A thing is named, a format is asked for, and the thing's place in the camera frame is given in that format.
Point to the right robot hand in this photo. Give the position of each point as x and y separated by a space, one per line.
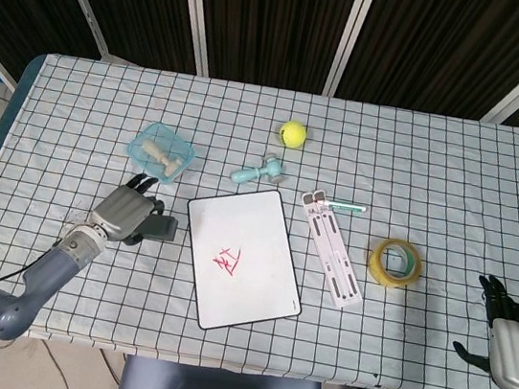
515 351

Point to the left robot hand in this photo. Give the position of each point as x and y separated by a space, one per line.
119 211

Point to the gray board eraser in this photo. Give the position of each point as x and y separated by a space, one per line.
163 228

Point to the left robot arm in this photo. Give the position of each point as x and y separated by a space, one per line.
33 288

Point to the blue plastic container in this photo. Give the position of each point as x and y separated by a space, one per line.
148 157

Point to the beige wooden stamp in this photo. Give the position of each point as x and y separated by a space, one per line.
163 158

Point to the checkered white tablecloth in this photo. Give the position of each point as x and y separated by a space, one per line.
129 292

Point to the white whiteboard with black rim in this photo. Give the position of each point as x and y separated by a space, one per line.
254 232

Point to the yellow tape roll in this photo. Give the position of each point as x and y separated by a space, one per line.
377 264

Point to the yellow tennis ball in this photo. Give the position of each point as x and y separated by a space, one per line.
293 134

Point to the white folding laptop stand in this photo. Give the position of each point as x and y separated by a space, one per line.
335 258

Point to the green white marker pen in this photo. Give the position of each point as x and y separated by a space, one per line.
347 208

